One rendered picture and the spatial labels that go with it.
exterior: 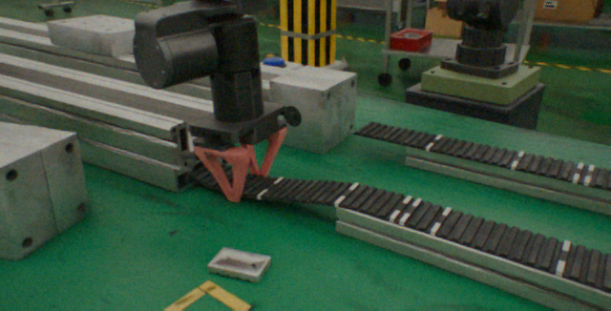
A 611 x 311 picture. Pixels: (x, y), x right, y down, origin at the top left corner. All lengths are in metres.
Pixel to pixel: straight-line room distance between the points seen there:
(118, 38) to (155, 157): 0.36
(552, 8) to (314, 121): 4.80
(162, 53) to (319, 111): 0.27
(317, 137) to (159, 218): 0.25
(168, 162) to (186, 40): 0.19
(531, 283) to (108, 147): 0.51
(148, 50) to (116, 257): 0.20
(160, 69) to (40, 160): 0.15
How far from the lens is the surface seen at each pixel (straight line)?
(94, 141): 0.73
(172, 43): 0.49
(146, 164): 0.65
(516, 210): 0.63
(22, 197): 0.55
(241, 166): 0.55
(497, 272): 0.50
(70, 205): 0.60
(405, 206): 0.52
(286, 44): 4.12
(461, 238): 0.50
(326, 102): 0.69
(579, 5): 5.38
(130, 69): 0.95
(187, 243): 0.54
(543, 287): 0.50
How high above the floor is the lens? 1.07
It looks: 23 degrees down
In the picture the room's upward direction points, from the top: straight up
